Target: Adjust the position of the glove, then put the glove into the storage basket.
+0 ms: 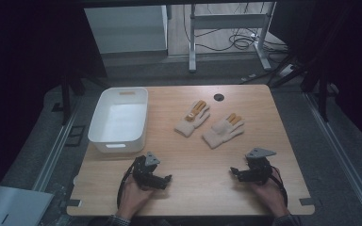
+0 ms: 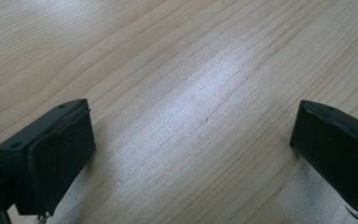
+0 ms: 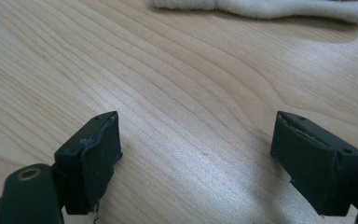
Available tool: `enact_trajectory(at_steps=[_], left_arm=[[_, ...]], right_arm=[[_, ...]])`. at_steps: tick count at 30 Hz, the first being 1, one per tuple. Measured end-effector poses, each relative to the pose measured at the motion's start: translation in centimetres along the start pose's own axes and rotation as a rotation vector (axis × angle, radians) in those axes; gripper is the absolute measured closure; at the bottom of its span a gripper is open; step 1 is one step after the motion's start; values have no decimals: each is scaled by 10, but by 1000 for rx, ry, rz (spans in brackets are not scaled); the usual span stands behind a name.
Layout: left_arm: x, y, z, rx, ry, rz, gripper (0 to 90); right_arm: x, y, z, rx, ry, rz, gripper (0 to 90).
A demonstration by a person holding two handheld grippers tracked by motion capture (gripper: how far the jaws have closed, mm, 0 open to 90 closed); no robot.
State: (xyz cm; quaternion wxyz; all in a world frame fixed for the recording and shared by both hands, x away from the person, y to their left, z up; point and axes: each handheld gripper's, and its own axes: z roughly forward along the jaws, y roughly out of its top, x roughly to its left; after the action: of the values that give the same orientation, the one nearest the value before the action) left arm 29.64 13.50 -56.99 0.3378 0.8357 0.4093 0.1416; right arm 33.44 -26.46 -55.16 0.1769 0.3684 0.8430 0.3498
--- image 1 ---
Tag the person's left hand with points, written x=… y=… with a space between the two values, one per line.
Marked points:
x=133 y=197

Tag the white cabinet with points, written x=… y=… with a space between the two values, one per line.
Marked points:
x=125 y=29

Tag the black floor frame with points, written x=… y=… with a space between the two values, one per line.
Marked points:
x=75 y=135

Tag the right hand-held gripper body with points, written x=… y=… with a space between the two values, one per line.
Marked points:
x=259 y=171

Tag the black round table grommet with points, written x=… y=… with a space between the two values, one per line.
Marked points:
x=219 y=97

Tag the grey metal desk frame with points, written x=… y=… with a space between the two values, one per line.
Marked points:
x=227 y=21

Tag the beige and orange knit glove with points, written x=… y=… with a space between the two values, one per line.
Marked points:
x=192 y=121
x=221 y=132

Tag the black metal stand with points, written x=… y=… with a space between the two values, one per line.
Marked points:
x=322 y=94
x=66 y=97

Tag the white flat board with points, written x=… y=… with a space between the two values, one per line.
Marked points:
x=12 y=207

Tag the white plastic bin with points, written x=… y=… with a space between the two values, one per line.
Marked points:
x=119 y=122

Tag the white power strip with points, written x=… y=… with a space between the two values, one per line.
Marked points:
x=286 y=70

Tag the metal floor rail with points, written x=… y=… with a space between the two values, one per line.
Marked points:
x=342 y=157
x=55 y=150

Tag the person's right hand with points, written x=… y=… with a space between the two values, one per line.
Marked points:
x=271 y=194

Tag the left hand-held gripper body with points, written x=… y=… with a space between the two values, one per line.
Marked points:
x=143 y=172

